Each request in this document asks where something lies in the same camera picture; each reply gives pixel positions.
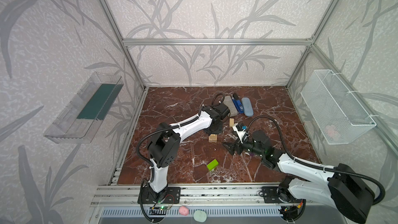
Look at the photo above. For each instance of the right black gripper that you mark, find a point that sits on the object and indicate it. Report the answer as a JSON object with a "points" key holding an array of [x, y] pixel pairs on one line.
{"points": [[239, 146]]}

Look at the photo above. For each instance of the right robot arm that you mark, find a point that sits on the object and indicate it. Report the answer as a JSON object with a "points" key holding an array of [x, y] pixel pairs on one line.
{"points": [[337, 187]]}

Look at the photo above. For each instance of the clear plastic wall tray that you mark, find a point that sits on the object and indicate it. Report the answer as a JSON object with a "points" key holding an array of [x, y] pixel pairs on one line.
{"points": [[83, 116]]}

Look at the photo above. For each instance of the pink object in basket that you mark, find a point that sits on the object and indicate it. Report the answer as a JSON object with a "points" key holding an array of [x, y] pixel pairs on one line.
{"points": [[332, 132]]}

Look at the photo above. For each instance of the pink putty blob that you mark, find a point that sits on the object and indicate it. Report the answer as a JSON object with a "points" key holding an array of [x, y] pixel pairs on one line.
{"points": [[183, 210]]}

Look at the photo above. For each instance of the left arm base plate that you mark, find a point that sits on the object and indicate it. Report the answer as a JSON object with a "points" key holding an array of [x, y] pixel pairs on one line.
{"points": [[169, 195]]}

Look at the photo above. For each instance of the green block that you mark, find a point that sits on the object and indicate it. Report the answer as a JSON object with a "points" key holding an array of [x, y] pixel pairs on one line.
{"points": [[212, 165]]}

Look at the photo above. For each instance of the grey glasses case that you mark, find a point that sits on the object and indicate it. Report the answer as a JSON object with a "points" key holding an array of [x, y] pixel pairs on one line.
{"points": [[230, 104]]}

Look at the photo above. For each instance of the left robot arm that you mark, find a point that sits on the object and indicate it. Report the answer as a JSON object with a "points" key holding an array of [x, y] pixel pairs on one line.
{"points": [[164, 144]]}

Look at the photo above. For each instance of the ribbed wood block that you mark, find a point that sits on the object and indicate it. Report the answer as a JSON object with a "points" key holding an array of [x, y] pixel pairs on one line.
{"points": [[231, 122]]}

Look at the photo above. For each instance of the pale green putty blob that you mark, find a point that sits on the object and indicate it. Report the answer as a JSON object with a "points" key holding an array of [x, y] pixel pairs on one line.
{"points": [[200, 216]]}

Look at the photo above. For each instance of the white wire basket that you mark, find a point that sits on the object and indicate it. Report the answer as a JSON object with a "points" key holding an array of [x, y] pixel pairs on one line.
{"points": [[332, 103]]}

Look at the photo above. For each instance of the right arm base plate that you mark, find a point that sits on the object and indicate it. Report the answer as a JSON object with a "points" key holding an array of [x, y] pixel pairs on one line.
{"points": [[276, 194]]}

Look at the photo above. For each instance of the aluminium mounting rail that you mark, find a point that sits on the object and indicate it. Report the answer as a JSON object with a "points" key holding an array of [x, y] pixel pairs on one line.
{"points": [[245, 194]]}

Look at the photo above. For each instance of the light blue glasses case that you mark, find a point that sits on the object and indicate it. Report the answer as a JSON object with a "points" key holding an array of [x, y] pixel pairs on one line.
{"points": [[247, 106]]}

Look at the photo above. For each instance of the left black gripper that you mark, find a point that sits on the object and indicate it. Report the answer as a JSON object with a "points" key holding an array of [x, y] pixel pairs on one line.
{"points": [[217, 127]]}

